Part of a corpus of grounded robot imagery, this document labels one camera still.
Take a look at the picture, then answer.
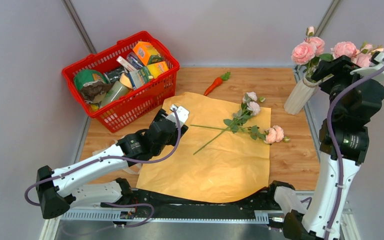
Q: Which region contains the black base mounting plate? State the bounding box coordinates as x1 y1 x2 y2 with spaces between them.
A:
115 189 281 220

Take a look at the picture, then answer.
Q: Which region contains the green scrub sponge box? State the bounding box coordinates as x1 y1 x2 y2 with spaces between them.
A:
128 66 154 90

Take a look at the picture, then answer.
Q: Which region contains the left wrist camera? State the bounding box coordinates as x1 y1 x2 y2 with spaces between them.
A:
165 104 190 129

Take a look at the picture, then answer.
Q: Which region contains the green round package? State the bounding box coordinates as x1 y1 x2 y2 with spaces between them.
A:
73 69 110 91

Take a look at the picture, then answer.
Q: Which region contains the orange toy carrot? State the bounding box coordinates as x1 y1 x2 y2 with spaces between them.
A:
203 71 231 96

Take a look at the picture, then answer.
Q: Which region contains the aluminium rail frame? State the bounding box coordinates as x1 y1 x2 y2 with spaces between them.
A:
39 187 352 240

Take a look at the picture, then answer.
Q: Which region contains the dark snack packet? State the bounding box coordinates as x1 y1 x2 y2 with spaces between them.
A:
103 66 127 84

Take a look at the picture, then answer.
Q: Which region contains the white ribbed ceramic vase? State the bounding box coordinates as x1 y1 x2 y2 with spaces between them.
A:
283 77 319 115

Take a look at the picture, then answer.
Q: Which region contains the white red small box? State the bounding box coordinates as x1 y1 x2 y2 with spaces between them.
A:
116 56 137 72

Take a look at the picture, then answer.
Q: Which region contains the orange wrapping paper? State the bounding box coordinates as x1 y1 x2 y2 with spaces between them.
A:
136 92 270 203

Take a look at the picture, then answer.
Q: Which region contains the pale pink rose stem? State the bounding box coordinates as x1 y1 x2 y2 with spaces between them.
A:
192 92 268 155

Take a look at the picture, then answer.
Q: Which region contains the orange green box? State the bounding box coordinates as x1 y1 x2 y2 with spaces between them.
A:
133 41 163 66

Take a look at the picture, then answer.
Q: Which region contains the cream ribbon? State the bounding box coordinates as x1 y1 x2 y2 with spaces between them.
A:
92 144 142 175

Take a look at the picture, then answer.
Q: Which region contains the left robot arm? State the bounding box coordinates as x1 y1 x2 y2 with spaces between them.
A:
24 105 190 220

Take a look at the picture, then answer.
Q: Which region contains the red plastic shopping basket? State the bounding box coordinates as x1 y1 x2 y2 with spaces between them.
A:
61 31 180 133

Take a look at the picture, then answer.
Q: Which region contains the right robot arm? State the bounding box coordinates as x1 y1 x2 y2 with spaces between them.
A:
265 51 384 240

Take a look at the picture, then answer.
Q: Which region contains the yellow sponge pack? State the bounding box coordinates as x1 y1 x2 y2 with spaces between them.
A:
146 61 169 79

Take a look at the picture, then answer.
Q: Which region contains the brown crumpled bag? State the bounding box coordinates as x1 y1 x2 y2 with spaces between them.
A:
79 81 113 104

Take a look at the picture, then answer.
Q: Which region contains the green cylinder bottle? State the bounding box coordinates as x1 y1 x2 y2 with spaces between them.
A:
99 80 131 109

